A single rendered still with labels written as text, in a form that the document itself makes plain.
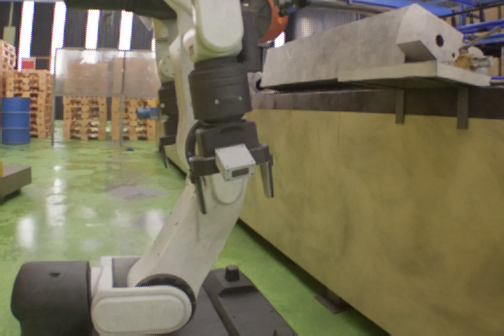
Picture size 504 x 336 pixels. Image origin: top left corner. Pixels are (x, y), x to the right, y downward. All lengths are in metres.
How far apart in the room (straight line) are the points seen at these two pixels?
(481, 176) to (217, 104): 0.57
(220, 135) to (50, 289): 0.47
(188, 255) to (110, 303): 0.19
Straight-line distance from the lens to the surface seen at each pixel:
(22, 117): 7.28
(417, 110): 0.96
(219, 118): 0.52
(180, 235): 0.75
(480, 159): 0.83
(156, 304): 0.76
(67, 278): 0.79
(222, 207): 0.71
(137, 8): 0.75
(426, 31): 0.95
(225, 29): 0.51
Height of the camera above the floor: 0.68
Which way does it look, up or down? 5 degrees down
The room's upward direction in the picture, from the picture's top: 2 degrees clockwise
